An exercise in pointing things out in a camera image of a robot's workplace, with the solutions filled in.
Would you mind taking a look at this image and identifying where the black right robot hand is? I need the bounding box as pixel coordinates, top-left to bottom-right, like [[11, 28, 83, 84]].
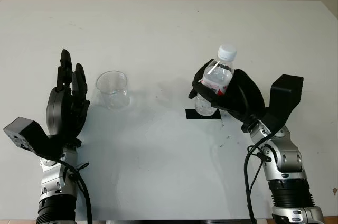
[[187, 60, 266, 133]]

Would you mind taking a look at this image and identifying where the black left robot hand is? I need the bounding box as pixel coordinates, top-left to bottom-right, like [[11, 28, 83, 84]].
[[45, 49, 91, 146]]

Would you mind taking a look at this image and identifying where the clear plastic water bottle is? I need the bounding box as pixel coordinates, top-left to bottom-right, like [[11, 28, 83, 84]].
[[194, 44, 237, 117]]

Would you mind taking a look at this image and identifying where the clear glass cup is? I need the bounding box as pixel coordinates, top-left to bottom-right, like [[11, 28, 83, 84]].
[[95, 70, 131, 113]]

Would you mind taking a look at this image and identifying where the black tape marker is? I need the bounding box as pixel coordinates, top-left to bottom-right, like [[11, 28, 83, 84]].
[[185, 108, 222, 120]]

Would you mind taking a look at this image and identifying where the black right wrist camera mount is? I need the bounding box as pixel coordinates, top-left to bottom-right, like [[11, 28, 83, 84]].
[[260, 74, 304, 133]]

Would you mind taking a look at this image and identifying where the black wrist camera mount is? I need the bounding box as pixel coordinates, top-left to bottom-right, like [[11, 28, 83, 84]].
[[260, 74, 304, 133], [3, 116, 63, 160]]

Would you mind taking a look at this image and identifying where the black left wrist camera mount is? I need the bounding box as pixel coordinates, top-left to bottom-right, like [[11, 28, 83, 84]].
[[3, 116, 63, 160]]

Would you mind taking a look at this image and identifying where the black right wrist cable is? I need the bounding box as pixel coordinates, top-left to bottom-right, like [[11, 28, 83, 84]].
[[243, 128, 278, 224]]

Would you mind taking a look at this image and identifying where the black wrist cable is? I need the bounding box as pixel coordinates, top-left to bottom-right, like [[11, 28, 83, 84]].
[[243, 128, 278, 224], [59, 158, 93, 224]]

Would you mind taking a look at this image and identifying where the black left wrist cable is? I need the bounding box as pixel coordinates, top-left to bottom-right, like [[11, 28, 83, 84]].
[[59, 158, 93, 224]]

